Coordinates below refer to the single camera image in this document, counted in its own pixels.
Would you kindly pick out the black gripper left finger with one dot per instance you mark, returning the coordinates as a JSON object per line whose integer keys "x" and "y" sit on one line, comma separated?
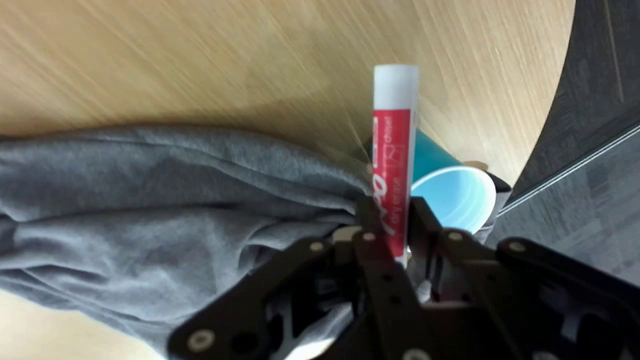
{"x": 320, "y": 293}

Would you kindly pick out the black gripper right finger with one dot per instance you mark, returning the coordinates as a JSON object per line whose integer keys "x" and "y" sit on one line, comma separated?
{"x": 506, "y": 293}

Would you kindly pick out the red dry erase marker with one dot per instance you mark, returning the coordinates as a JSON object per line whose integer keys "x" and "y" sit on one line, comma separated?
{"x": 393, "y": 146}

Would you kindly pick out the light blue plastic cup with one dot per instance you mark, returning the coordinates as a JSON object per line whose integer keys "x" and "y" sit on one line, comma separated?
{"x": 461, "y": 196}

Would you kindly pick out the grey sweatshirt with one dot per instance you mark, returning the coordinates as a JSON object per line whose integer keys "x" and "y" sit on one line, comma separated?
{"x": 146, "y": 213}

